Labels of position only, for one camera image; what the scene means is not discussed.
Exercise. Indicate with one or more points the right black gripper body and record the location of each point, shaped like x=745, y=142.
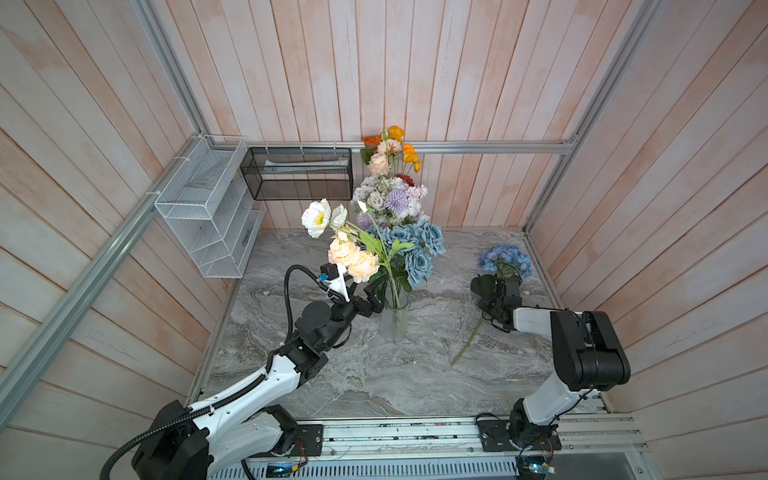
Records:
x=495, y=303

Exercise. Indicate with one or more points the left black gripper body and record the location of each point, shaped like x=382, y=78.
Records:
x=367, y=303

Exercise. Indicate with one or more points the blue hydrangea stem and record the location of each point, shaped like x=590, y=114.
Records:
x=503, y=261

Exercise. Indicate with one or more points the clear glass vase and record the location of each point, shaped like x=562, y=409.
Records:
x=394, y=316

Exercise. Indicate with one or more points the cream rose spray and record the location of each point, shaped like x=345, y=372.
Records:
x=360, y=264

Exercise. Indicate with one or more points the dusty blue rose bunch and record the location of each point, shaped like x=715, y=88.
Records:
x=411, y=250

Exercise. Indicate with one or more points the lilac pompom flower spray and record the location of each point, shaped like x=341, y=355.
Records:
x=381, y=201

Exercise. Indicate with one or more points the red gerbera stem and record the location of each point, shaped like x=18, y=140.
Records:
x=407, y=179

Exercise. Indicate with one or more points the peach rose spray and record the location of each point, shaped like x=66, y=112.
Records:
x=377, y=160

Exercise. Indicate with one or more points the orange gerbera stem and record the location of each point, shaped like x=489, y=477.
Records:
x=371, y=142

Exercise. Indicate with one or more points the pale pink hydrangea stem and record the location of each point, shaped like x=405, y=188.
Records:
x=416, y=196

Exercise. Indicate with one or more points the yellow poppy spray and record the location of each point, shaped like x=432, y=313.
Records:
x=403, y=156

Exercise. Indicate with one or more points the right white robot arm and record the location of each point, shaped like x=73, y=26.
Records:
x=586, y=352

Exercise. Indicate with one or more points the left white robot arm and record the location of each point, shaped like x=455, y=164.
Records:
x=196, y=441

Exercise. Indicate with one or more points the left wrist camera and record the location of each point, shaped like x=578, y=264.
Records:
x=332, y=279

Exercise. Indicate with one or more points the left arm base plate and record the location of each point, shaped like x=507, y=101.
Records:
x=303, y=439

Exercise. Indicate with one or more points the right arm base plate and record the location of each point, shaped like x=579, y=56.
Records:
x=519, y=435

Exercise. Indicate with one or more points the black mesh wall basket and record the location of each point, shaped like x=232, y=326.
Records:
x=298, y=173

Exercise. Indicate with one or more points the white wire shelf rack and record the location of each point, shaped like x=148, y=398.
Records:
x=207, y=205

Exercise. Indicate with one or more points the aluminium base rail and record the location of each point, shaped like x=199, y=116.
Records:
x=583, y=446

